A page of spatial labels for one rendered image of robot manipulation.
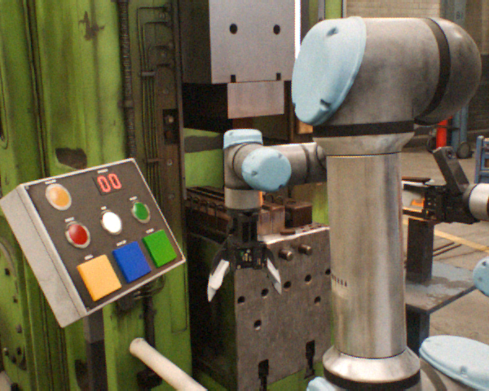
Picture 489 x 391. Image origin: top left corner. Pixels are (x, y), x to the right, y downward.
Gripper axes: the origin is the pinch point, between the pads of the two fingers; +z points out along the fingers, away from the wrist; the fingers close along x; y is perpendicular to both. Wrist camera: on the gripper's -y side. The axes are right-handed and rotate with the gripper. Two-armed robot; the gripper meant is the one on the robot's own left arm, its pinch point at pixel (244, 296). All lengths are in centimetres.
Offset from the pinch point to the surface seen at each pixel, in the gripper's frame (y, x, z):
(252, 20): -48, 13, -59
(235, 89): -45, 7, -41
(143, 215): -18.0, -19.7, -14.6
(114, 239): -8.5, -26.2, -12.3
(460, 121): -643, 434, 40
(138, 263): -7.7, -21.6, -6.7
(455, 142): -655, 435, 71
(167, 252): -15.6, -14.9, -6.2
